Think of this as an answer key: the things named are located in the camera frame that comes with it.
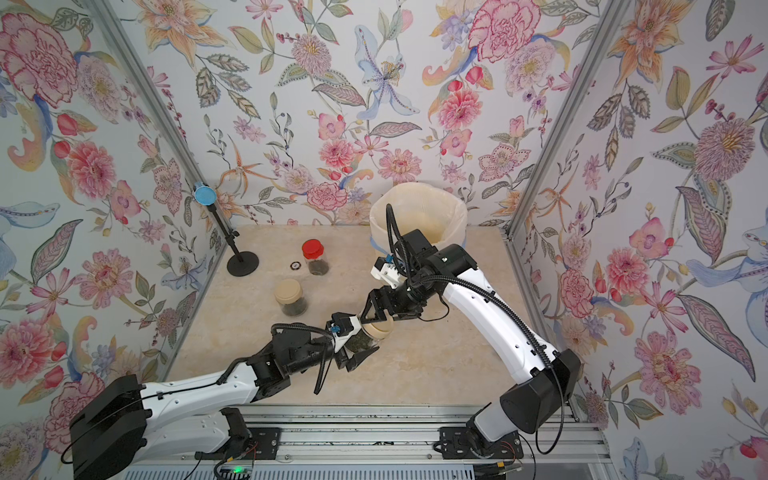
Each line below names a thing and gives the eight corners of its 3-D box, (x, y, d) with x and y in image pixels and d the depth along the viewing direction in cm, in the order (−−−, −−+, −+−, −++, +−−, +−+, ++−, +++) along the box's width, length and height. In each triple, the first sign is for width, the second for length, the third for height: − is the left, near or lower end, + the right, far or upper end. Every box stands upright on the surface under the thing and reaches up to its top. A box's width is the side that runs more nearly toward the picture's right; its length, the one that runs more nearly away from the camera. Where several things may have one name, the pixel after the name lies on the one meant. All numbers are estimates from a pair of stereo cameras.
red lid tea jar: (308, 277, 110) (300, 253, 99) (311, 262, 114) (304, 238, 104) (327, 277, 110) (321, 253, 99) (329, 262, 114) (323, 238, 104)
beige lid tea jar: (282, 316, 99) (272, 298, 91) (287, 297, 104) (278, 278, 95) (305, 316, 99) (298, 298, 91) (309, 297, 104) (302, 278, 95)
